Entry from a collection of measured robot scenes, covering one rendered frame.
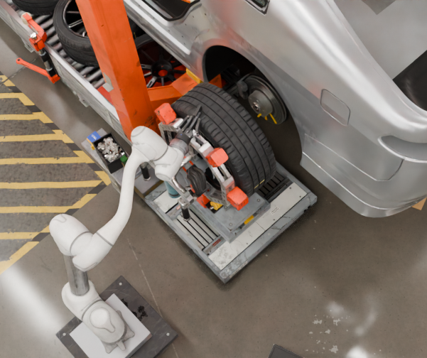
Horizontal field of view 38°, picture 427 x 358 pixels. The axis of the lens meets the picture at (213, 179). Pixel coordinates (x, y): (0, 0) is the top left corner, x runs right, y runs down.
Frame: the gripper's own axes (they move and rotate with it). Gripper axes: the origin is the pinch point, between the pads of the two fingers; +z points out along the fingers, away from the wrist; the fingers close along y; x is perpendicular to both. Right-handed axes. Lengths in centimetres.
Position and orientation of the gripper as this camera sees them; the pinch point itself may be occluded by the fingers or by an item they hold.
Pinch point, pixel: (197, 112)
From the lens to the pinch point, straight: 314.5
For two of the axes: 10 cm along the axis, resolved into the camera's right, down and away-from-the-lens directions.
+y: 9.0, 2.4, -3.6
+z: 4.0, -7.9, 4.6
